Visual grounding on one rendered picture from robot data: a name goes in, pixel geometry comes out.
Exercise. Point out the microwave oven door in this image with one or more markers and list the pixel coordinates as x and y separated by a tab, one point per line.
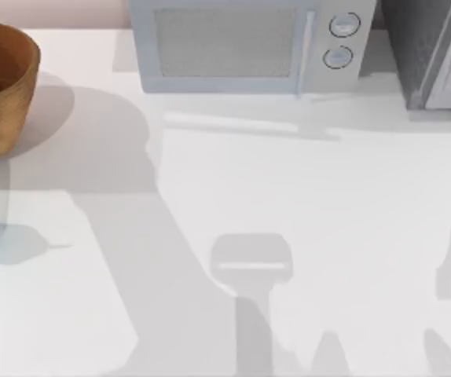
225	43

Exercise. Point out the small microwave knob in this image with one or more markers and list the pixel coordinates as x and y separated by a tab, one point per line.
338	57

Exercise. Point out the woven wooden basket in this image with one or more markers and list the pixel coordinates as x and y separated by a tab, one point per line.
5	98

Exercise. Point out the large microwave knob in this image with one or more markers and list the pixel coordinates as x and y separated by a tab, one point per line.
344	24

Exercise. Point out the pale microwave oven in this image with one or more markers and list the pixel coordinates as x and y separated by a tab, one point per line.
249	47

